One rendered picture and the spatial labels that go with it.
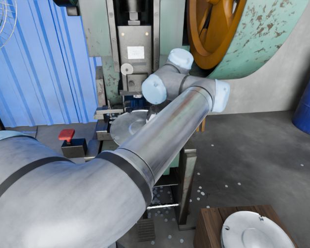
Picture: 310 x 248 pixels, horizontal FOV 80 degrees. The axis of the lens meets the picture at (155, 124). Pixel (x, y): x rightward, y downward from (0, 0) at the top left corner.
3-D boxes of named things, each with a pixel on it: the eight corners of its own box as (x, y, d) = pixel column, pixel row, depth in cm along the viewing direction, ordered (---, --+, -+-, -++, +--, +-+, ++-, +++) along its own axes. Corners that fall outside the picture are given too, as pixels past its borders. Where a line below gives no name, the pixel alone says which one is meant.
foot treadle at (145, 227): (156, 243, 104) (156, 238, 101) (138, 245, 103) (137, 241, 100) (147, 167, 153) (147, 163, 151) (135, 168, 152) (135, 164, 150)
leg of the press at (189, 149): (195, 229, 122) (221, 106, 74) (178, 231, 121) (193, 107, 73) (169, 143, 199) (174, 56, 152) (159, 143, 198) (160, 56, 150)
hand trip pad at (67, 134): (75, 150, 84) (71, 137, 80) (61, 151, 83) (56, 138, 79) (78, 140, 90) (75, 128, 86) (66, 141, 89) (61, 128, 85)
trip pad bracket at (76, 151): (90, 174, 93) (82, 143, 83) (70, 176, 92) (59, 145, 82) (92, 166, 98) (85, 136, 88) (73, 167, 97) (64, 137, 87)
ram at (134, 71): (153, 92, 88) (153, 21, 73) (122, 94, 87) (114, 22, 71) (150, 80, 103) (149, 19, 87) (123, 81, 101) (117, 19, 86)
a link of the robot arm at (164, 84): (174, 85, 43) (193, 67, 50) (136, 77, 48) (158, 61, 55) (175, 112, 48) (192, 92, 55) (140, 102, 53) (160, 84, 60)
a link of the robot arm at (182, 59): (164, 52, 52) (177, 43, 57) (155, 83, 61) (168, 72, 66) (187, 66, 51) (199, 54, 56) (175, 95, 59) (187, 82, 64)
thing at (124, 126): (101, 120, 84) (100, 119, 84) (154, 106, 98) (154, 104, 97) (128, 163, 65) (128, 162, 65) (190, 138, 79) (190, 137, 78)
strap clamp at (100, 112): (124, 117, 105) (122, 101, 99) (93, 119, 103) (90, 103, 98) (124, 112, 110) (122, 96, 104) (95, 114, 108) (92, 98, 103)
